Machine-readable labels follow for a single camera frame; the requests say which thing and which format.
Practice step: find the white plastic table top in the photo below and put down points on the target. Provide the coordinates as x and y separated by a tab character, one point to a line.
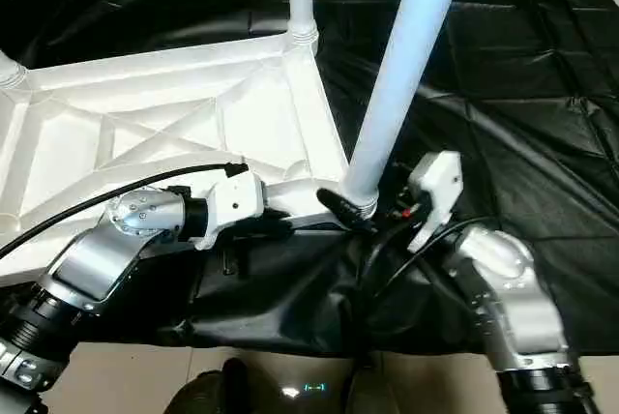
169	95

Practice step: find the black mat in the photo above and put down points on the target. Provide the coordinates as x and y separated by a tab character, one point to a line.
508	119

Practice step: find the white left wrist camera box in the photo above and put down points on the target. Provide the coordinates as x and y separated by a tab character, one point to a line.
237	201

